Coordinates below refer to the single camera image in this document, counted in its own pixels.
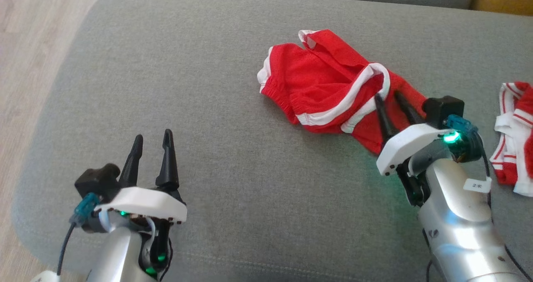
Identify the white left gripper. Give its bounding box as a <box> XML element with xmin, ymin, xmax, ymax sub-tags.
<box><xmin>95</xmin><ymin>129</ymin><xmax>188</xmax><ymax>224</ymax></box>

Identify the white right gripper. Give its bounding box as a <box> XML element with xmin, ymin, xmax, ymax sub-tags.
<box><xmin>374</xmin><ymin>90</ymin><xmax>456</xmax><ymax>177</ymax></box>

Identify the red mesh shorts white trim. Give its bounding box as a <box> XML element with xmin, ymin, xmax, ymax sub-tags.
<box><xmin>257</xmin><ymin>29</ymin><xmax>429</xmax><ymax>155</ymax></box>

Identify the red white striped jersey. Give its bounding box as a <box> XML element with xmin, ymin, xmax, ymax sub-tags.
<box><xmin>489</xmin><ymin>81</ymin><xmax>533</xmax><ymax>197</ymax></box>

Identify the grey sofa seat cushion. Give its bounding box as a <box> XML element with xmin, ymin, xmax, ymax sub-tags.
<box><xmin>12</xmin><ymin>0</ymin><xmax>533</xmax><ymax>282</ymax></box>

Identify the blue right camera connector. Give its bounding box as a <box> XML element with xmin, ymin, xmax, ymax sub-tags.
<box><xmin>443</xmin><ymin>115</ymin><xmax>479</xmax><ymax>135</ymax></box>

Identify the blue camera connector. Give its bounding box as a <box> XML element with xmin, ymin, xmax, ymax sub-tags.
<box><xmin>443</xmin><ymin>115</ymin><xmax>479</xmax><ymax>135</ymax></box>
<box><xmin>69</xmin><ymin>192</ymin><xmax>100</xmax><ymax>227</ymax></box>

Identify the blue left camera connector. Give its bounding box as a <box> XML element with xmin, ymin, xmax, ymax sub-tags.
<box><xmin>69</xmin><ymin>192</ymin><xmax>100</xmax><ymax>227</ymax></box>

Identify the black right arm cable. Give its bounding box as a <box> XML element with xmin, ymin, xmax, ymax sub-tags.
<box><xmin>475</xmin><ymin>133</ymin><xmax>533</xmax><ymax>271</ymax></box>

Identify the white paper cable label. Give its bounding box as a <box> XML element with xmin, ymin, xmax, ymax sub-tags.
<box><xmin>31</xmin><ymin>270</ymin><xmax>61</xmax><ymax>282</ymax></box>
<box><xmin>463</xmin><ymin>177</ymin><xmax>493</xmax><ymax>193</ymax></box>

